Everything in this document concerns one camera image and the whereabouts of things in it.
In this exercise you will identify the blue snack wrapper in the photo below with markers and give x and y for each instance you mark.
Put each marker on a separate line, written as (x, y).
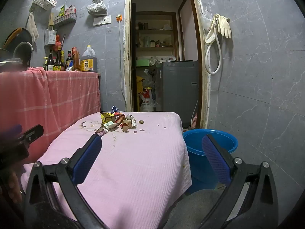
(115, 109)

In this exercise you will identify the beige card piece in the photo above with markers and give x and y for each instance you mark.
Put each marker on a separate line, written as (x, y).
(109, 125)

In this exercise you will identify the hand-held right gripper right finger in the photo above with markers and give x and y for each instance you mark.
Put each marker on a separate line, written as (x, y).
(215, 157)

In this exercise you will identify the orange wall hook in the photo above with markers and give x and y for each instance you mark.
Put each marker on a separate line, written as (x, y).
(119, 17)

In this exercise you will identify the black wok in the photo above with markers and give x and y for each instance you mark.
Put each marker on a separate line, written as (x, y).
(16, 37)

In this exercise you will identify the cooking oil jug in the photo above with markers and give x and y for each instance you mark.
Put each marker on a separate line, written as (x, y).
(88, 60)

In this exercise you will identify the brown cardboard piece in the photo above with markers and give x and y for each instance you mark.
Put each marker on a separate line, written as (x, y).
(126, 126)

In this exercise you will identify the red checked cloth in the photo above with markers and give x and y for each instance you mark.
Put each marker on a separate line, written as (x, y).
(47, 100)

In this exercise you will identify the teal jar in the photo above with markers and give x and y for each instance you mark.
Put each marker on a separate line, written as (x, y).
(146, 42)

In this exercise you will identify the wooden shelf unit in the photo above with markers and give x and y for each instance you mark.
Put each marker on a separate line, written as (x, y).
(154, 31)

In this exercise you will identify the green packet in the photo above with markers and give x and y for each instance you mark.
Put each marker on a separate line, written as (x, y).
(62, 11)

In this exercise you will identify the grey washing machine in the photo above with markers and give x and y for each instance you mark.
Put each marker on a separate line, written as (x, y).
(176, 88)

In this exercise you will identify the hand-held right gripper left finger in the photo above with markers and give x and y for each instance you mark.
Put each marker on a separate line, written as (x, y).
(88, 157)

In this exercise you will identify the orange packet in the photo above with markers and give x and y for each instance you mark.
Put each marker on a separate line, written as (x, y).
(76, 59)

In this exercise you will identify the white wrapper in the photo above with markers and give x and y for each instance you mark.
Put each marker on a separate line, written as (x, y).
(130, 117)

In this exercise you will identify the plastic bag of dried goods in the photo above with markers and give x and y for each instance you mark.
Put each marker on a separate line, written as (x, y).
(96, 6)

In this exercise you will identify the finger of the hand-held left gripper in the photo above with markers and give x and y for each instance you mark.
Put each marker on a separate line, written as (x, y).
(10, 130)
(33, 133)

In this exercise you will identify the wooden spatula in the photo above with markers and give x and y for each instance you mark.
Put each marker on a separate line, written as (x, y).
(50, 21)

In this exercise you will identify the wooden door frame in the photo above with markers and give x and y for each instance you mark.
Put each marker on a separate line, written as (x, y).
(127, 52)

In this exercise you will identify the pink slipper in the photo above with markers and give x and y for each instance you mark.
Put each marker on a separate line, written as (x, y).
(194, 121)

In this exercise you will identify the red plastic bag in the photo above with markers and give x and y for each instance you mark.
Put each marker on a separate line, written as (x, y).
(58, 42)

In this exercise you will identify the blue plastic bucket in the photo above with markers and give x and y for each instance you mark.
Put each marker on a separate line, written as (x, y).
(194, 148)

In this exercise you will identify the white wall socket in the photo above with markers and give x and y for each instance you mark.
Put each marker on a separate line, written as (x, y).
(106, 20)

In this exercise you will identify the red packet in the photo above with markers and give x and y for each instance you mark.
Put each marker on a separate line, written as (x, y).
(70, 9)

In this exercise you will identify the green box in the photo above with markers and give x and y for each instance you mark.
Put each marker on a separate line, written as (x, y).
(143, 62)

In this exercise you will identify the metal pot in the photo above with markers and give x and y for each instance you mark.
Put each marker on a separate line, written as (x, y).
(23, 52)

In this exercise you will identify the hanging white cloth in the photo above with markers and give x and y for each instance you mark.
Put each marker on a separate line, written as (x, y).
(32, 27)

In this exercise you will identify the dark bottle yellow label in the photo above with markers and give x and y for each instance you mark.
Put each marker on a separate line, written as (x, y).
(58, 62)

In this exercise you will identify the purple wrapper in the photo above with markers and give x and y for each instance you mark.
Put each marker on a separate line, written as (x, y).
(100, 132)

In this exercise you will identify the clear plastic bag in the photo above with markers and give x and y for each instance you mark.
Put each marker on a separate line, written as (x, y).
(206, 18)

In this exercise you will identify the white wall switch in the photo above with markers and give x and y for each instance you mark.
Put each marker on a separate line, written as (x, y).
(97, 21)

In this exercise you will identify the white sack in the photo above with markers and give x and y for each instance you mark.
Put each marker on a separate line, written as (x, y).
(146, 102)

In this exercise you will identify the person's left hand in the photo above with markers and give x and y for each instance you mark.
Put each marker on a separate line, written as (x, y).
(15, 188)

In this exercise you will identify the dark sauce bottle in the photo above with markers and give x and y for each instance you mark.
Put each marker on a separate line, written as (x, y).
(50, 63)
(69, 60)

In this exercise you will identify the yellow snack wrapper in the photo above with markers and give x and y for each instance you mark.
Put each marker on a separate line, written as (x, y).
(108, 118)

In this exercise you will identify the white jar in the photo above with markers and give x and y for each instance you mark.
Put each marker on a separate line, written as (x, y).
(152, 44)

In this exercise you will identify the metal utensil holder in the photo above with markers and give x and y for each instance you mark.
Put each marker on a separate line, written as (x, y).
(50, 37)

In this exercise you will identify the cream rubber glove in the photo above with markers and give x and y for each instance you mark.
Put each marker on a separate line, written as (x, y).
(211, 34)
(225, 27)

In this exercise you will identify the white plastic basket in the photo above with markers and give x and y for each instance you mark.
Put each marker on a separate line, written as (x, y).
(44, 1)

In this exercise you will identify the pink floral tablecloth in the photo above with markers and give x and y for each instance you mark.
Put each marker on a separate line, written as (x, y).
(131, 171)

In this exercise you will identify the orange wrapper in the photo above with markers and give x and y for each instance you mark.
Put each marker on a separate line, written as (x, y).
(119, 119)

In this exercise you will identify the white wall rack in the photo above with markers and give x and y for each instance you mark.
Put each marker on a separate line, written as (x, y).
(65, 19)

